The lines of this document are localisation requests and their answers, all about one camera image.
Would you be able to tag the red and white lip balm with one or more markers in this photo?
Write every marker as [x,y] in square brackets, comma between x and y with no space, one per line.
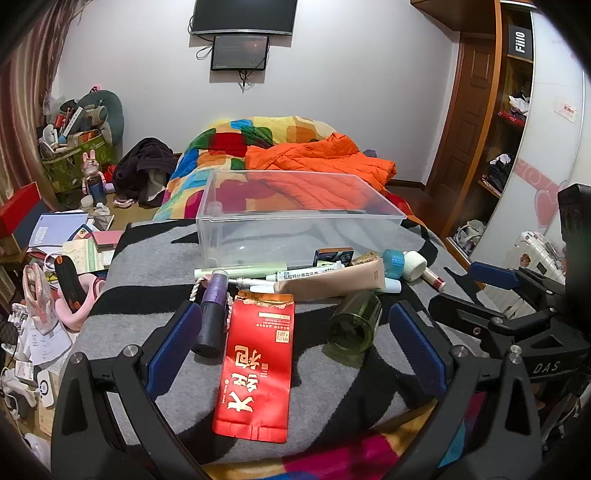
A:
[435,279]

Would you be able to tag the green storage bag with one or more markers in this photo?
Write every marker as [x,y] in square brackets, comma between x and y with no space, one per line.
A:
[69,166]

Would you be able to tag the white suitcase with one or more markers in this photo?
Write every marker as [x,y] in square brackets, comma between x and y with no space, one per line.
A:
[531,258]

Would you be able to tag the red foil packet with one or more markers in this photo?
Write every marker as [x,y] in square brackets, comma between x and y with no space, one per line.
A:
[254,369]

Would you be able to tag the small black wall monitor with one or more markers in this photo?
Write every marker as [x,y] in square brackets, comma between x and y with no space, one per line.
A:
[240,51]

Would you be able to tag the pink bunny toy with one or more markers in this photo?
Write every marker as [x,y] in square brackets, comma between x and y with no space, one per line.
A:
[91,168]

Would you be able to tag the wall-mounted black television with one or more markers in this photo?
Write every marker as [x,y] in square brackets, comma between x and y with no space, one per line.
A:
[244,16]

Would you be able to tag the striped curtain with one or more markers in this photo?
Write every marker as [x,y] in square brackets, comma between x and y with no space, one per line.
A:
[27,92]

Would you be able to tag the white ointment tube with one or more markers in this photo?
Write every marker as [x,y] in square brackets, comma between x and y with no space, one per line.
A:
[304,271]

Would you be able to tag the silver pen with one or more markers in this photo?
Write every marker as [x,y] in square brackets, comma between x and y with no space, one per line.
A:
[244,282]

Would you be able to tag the grey-green neck pillow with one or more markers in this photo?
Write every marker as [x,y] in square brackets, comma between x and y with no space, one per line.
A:
[113,110]

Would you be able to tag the black and orange tool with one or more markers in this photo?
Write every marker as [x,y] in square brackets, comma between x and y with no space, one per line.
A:
[69,281]

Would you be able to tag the white tape roll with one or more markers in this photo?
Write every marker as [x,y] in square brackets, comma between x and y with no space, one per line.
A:
[414,267]

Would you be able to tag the white handbag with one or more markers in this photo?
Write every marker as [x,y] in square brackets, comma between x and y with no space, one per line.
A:
[470,236]

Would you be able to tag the colourful patchwork quilt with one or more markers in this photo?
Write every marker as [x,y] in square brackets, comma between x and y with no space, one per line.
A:
[221,147]

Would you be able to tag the light green slim tube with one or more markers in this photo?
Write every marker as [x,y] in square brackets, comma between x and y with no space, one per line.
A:
[240,269]

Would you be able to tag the red box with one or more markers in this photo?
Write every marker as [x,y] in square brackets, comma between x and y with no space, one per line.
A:
[18,207]

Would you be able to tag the wooden wardrobe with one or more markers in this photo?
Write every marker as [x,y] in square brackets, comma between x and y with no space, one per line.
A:
[475,115]

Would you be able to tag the blue round jar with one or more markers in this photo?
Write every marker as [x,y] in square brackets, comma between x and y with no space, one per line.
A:
[394,263]

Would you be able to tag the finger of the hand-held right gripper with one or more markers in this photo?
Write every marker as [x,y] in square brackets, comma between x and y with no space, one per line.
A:
[461,310]
[494,274]

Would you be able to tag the dark clothing pile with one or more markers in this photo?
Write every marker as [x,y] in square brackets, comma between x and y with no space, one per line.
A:
[143,166]

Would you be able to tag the small blue box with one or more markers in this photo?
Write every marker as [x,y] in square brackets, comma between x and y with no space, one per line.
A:
[334,255]

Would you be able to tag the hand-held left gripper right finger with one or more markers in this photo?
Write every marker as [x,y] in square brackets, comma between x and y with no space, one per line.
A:
[415,350]

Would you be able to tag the purple cosmetic bottle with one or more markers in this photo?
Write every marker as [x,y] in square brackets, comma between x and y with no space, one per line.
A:
[210,318]

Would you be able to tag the clear plastic storage bin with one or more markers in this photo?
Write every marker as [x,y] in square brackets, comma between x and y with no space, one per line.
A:
[300,230]

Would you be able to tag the pink plastic holder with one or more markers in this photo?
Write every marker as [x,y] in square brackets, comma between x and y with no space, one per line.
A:
[85,314]

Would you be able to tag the pink book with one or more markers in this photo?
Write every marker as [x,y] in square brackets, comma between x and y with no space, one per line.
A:
[107,240]

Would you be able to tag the beige cosmetic tube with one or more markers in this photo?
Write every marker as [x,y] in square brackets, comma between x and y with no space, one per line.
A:
[332,281]

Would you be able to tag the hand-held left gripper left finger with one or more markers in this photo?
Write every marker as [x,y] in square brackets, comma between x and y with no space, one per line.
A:
[171,346]

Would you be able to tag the light blue notebook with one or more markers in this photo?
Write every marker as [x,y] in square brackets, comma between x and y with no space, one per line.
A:
[57,228]

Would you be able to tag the white sliding wardrobe door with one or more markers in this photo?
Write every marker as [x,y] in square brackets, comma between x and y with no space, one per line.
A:
[545,138]

